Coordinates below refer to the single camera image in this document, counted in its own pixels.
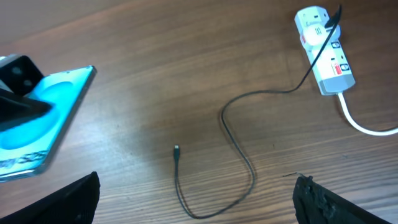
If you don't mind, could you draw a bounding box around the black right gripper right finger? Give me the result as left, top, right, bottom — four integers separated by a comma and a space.
292, 175, 390, 224

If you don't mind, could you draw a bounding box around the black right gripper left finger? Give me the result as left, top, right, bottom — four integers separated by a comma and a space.
1, 171, 100, 224

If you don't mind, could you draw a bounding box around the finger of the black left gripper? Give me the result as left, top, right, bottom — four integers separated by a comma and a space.
1, 89, 52, 131

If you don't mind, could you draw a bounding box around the smartphone with blue screen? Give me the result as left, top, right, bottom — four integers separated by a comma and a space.
1, 54, 96, 182

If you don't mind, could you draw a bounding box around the white charger adapter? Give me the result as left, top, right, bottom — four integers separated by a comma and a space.
299, 23, 333, 51

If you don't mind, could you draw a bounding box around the white power strip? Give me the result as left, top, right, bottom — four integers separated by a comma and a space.
294, 6, 356, 96

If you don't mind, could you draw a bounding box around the white power strip cord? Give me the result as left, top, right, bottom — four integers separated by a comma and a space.
337, 91, 398, 137

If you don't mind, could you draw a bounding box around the black charging cable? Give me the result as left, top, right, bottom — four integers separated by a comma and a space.
173, 4, 343, 220

